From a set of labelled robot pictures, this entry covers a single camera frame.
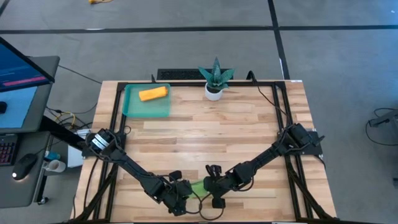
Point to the white box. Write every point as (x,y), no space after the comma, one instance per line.
(74,152)

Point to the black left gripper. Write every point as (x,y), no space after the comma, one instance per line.
(174,196)

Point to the teal plastic basket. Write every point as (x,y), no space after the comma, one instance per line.
(146,107)

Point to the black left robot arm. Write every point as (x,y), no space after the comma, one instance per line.
(130,165)

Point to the black backlit keyboard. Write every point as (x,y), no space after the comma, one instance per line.
(7,149)

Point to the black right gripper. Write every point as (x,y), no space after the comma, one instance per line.
(219,186)

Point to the black floor vent grille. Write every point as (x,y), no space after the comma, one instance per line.
(177,74)

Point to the black table edge frame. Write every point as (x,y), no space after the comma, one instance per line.
(281,102)

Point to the grey rolling desk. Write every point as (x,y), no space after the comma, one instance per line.
(21,193)

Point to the large green leafy plant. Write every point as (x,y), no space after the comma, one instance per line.
(216,76)

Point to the white mug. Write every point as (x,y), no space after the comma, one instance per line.
(56,166)

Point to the orange microfiber towel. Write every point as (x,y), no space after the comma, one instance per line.
(153,93)

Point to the black computer mouse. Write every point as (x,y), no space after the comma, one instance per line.
(24,166)

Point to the green microfiber towel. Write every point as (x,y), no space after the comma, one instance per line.
(198,188)

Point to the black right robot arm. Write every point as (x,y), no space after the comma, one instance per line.
(267,155)

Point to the tilted computer monitor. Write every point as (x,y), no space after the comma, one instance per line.
(18,68)

